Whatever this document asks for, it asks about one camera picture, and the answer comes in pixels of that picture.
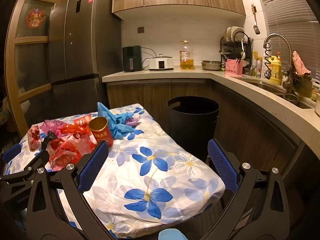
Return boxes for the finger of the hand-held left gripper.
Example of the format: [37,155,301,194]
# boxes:
[0,149,50,183]
[0,144,22,167]

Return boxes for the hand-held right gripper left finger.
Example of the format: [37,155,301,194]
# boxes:
[26,141,118,240]

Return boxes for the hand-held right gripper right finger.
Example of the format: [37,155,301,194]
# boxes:
[200,139,290,240]

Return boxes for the small red wrapper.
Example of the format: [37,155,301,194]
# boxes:
[27,125,43,152]

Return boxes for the black wrapper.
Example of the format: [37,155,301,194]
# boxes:
[42,131,57,150]

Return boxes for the red plastic bag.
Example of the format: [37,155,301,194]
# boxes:
[49,125,98,170]

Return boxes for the orange cup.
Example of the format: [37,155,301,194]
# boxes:
[88,116,114,147]

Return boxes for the pink plastic bag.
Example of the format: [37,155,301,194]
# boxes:
[126,116,142,127]
[41,120,68,137]

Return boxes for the black trash bin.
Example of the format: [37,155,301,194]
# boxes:
[167,96,220,157]

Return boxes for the blue plastic bag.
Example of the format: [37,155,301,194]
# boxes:
[97,102,118,124]

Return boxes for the blue floral blanket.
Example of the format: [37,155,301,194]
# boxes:
[5,103,227,239]

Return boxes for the light blue rounded object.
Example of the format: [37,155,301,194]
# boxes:
[158,228,188,240]

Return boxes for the wooden base cabinets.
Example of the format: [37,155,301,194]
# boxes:
[106,77,310,205]

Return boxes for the steel kitchen sink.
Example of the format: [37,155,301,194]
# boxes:
[240,79,315,110]

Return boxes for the steel strainer cup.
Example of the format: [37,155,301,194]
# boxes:
[284,93,299,104]

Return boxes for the wooden glass door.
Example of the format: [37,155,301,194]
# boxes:
[5,0,69,130]

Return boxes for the pink utensil holder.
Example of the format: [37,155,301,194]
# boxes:
[225,59,243,77]

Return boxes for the steel mixing bowl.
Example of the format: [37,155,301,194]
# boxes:
[201,60,223,71]

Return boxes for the green drink can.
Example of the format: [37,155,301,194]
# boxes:
[255,59,264,78]

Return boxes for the cooking oil bottle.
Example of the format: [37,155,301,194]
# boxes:
[179,40,195,71]

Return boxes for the yellow detergent bottle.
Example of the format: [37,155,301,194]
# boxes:
[269,52,282,85]

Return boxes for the dark grey refrigerator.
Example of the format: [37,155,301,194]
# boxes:
[48,0,123,117]

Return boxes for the black air fryer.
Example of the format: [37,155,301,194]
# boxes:
[122,45,142,72]

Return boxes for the green label jar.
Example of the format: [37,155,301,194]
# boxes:
[311,84,320,102]

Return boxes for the white electric cooker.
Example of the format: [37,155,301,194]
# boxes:
[149,54,175,71]

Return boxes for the black dish rack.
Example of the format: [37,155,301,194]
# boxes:
[219,31,253,68]

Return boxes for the pink dish cloth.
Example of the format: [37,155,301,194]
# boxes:
[292,51,312,76]

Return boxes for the red door decoration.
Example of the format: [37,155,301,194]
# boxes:
[26,8,47,28]

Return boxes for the metal slotted spatula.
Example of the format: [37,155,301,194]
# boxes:
[253,12,260,35]

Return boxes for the steel kitchen faucet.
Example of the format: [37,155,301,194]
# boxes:
[263,34,293,93]

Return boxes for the grey window blinds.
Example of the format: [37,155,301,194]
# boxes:
[254,0,320,85]

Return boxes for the coiled sprayer hose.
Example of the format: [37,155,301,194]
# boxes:
[262,42,275,80]

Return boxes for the wire sink caddy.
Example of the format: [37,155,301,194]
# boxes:
[282,66,313,88]

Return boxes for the black power cable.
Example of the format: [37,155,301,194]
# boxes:
[141,47,160,71]

